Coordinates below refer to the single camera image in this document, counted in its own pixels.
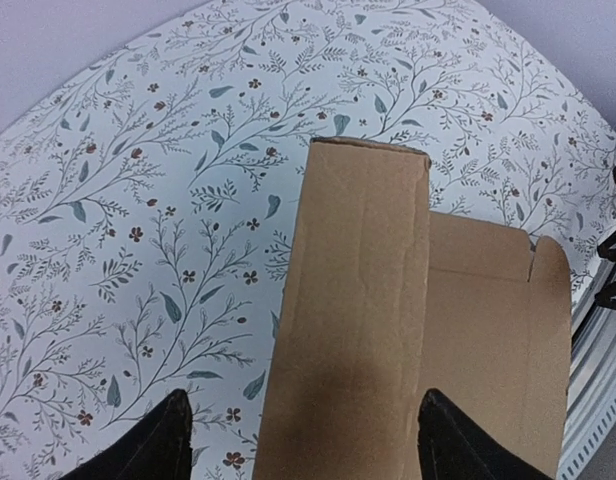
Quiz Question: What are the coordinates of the brown cardboard box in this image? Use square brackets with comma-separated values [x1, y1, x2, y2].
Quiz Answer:
[253, 138, 571, 479]

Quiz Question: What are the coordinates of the floral patterned table mat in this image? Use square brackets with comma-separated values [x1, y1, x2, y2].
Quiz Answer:
[0, 1, 616, 479]

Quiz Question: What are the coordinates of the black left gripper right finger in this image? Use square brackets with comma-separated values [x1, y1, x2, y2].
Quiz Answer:
[417, 388, 555, 479]

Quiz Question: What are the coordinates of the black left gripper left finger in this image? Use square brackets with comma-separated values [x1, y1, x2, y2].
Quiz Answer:
[65, 389, 192, 480]

